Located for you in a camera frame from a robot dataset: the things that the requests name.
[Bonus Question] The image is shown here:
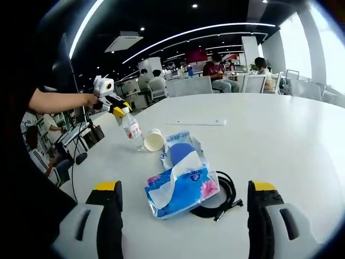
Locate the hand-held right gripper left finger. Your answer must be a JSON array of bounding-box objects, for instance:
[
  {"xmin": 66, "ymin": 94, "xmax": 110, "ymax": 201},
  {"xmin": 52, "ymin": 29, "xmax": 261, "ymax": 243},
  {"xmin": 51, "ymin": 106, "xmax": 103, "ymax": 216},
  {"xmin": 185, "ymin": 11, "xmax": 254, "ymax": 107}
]
[{"xmin": 51, "ymin": 180, "xmax": 125, "ymax": 259}]

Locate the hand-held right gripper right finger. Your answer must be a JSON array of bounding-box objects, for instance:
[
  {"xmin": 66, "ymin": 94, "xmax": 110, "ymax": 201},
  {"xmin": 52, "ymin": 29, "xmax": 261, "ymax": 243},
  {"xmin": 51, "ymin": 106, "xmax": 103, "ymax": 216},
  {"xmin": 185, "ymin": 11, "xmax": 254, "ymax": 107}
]
[{"xmin": 247, "ymin": 180, "xmax": 319, "ymax": 259}]

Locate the clear plastic water bottle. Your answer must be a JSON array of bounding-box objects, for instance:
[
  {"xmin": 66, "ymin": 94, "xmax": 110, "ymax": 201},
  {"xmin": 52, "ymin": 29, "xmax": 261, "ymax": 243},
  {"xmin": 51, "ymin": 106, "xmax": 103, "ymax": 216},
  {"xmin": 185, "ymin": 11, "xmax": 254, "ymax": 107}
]
[{"xmin": 122, "ymin": 109, "xmax": 146, "ymax": 152}]

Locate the white paper cup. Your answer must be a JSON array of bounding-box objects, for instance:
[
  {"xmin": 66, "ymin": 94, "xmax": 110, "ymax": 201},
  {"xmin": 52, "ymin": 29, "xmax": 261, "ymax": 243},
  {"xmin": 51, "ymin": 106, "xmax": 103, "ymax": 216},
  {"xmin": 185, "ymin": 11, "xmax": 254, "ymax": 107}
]
[{"xmin": 143, "ymin": 128, "xmax": 165, "ymax": 152}]

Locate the wet wipes packet blue lid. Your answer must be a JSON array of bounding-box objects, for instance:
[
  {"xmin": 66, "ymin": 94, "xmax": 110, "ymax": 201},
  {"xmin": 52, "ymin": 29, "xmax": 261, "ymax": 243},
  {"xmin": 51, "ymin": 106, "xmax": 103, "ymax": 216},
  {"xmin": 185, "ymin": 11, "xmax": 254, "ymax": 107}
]
[{"xmin": 161, "ymin": 131, "xmax": 210, "ymax": 171}]

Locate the white power strip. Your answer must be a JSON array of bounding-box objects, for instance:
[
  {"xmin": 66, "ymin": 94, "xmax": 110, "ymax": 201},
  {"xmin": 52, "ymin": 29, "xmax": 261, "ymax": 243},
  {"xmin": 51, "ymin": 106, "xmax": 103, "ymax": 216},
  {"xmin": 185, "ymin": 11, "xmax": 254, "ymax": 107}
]
[{"xmin": 165, "ymin": 118, "xmax": 227, "ymax": 127}]

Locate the blue floral tissue pack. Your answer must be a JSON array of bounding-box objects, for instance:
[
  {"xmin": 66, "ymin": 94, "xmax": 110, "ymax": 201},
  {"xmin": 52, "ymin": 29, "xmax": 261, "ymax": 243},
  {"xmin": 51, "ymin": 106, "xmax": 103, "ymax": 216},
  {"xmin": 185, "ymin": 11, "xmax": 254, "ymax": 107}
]
[{"xmin": 144, "ymin": 155, "xmax": 220, "ymax": 221}]

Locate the person's left hand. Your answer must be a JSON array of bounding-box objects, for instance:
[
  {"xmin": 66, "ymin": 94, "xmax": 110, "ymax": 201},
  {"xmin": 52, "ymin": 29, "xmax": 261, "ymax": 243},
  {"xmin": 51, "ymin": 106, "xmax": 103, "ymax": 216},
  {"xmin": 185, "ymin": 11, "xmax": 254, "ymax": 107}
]
[{"xmin": 83, "ymin": 93, "xmax": 99, "ymax": 107}]

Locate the dark bag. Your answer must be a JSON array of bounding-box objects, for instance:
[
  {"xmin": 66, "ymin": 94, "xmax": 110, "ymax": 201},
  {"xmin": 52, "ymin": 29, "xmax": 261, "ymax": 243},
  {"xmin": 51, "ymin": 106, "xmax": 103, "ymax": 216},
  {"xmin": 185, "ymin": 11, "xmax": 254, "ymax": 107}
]
[{"xmin": 82, "ymin": 124, "xmax": 105, "ymax": 149}]

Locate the ceiling air conditioner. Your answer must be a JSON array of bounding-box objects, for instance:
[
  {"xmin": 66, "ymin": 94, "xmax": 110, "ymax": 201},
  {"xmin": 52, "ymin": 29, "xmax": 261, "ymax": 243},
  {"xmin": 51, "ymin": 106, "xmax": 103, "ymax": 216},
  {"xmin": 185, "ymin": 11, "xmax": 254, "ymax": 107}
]
[{"xmin": 104, "ymin": 31, "xmax": 144, "ymax": 53}]

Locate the ceiling light strip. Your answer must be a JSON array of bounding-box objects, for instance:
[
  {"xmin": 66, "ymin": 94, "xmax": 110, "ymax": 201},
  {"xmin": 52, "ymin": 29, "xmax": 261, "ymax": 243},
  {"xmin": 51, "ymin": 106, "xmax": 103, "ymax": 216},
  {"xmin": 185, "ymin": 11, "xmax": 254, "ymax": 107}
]
[
  {"xmin": 122, "ymin": 23, "xmax": 276, "ymax": 64},
  {"xmin": 69, "ymin": 0, "xmax": 105, "ymax": 59}
]

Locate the grey office chair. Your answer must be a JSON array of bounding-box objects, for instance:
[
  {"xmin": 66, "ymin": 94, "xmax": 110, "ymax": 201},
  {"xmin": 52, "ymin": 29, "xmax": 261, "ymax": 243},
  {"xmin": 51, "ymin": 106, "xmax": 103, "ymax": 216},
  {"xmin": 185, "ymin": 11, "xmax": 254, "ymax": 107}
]
[
  {"xmin": 289, "ymin": 78, "xmax": 326, "ymax": 102},
  {"xmin": 166, "ymin": 76, "xmax": 213, "ymax": 98}
]

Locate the white table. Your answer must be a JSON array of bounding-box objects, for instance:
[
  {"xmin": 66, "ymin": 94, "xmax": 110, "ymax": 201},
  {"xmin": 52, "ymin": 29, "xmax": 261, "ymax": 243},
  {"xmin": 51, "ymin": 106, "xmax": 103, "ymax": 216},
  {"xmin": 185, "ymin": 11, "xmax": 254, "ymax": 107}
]
[{"xmin": 53, "ymin": 92, "xmax": 345, "ymax": 259}]

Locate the person's dark shirt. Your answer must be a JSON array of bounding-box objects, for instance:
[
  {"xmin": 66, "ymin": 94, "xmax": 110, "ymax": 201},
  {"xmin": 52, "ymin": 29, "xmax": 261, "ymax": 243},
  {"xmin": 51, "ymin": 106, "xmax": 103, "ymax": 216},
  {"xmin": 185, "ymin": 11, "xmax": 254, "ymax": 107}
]
[{"xmin": 8, "ymin": 78, "xmax": 79, "ymax": 251}]

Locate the white mesh office chair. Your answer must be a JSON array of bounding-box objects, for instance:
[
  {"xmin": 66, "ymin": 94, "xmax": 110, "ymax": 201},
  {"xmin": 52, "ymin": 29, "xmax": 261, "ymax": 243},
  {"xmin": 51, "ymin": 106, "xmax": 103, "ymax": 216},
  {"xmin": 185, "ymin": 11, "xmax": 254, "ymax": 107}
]
[{"xmin": 241, "ymin": 74, "xmax": 267, "ymax": 94}]

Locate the dark mesh office chair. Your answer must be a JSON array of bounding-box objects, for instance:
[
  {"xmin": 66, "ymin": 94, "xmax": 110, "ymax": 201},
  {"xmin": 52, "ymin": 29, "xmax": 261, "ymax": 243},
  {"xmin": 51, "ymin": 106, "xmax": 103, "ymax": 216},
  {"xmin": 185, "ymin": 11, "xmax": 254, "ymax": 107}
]
[{"xmin": 285, "ymin": 69, "xmax": 300, "ymax": 81}]

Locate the bright window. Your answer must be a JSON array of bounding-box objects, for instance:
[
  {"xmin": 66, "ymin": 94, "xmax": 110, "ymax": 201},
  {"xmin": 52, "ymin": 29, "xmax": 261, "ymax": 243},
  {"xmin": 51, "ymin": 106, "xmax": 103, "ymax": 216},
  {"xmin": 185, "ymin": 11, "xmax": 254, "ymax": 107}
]
[
  {"xmin": 279, "ymin": 13, "xmax": 312, "ymax": 79},
  {"xmin": 322, "ymin": 8, "xmax": 345, "ymax": 94}
]

